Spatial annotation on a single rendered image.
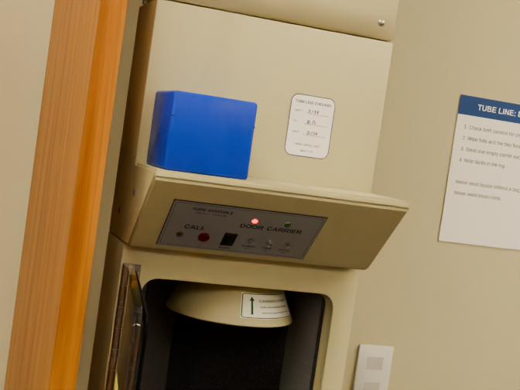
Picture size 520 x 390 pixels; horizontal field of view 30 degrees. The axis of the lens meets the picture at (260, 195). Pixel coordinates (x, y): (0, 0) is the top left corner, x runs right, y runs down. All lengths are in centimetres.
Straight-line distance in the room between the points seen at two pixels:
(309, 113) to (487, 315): 80
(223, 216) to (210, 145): 9
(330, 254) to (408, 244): 60
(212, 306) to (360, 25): 41
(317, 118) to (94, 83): 32
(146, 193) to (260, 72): 23
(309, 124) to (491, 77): 69
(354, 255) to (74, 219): 37
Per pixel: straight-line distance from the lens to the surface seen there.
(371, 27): 129
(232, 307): 127
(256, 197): 112
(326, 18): 127
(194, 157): 110
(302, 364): 137
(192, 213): 113
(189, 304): 129
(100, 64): 109
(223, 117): 111
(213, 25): 122
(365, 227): 120
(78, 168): 109
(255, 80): 123
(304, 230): 118
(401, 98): 179
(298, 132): 125
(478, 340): 193
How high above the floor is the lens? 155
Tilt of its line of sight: 3 degrees down
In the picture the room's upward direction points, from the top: 8 degrees clockwise
